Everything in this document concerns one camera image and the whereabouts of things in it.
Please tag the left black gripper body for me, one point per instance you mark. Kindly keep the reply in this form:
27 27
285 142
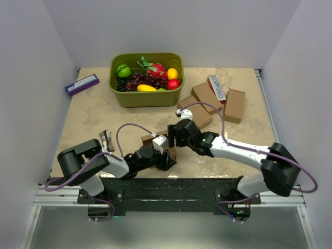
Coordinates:
157 160

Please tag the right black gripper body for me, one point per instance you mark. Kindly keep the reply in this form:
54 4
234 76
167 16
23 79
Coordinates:
183 142

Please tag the brown paper box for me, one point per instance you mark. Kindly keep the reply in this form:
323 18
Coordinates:
147 140

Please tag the brown snack wrapper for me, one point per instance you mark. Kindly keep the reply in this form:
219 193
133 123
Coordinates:
106 139

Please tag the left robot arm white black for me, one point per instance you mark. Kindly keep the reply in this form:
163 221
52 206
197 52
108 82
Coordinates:
81 164

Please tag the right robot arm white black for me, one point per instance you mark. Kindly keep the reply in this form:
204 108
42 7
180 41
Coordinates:
277 168

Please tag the front folded brown box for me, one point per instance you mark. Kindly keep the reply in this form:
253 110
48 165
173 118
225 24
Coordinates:
201 117

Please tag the folded brown box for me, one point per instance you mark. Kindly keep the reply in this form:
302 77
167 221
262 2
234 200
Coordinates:
201 117
203 93
234 106

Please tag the middle folded brown box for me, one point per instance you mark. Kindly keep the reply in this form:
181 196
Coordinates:
203 93

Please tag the red white toothpaste box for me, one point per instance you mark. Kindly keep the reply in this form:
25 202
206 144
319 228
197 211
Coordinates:
216 88

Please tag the right folded brown box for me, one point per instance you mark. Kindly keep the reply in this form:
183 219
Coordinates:
234 106

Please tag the purple flat box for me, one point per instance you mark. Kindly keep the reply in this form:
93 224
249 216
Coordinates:
82 85

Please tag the red toy apple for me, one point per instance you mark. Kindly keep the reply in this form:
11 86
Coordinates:
173 84

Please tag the yellow toy mango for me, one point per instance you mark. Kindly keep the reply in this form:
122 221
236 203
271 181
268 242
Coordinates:
145 88

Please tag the yellow orange toy lemon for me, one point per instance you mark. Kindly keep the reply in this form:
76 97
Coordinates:
172 74

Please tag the olive green plastic basket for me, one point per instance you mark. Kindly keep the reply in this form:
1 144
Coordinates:
146 99

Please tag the red toy grapes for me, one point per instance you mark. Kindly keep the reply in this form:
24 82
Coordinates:
137 79

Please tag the pink toy dragon fruit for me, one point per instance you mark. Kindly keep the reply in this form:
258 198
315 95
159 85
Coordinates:
153 69

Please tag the dark blue toy grapes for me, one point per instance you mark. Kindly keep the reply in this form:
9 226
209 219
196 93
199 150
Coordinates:
121 84

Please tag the green toy watermelon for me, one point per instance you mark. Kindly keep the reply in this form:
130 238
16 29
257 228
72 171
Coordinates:
123 71

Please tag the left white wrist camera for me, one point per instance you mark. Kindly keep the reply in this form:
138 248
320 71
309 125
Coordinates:
159 143

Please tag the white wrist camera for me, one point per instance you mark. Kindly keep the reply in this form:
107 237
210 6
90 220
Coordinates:
159 143
184 114

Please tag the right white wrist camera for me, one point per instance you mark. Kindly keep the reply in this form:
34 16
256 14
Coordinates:
184 114

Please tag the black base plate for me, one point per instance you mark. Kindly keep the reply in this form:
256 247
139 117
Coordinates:
210 195

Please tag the aluminium frame rail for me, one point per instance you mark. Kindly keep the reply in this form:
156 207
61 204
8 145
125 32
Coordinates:
66 196

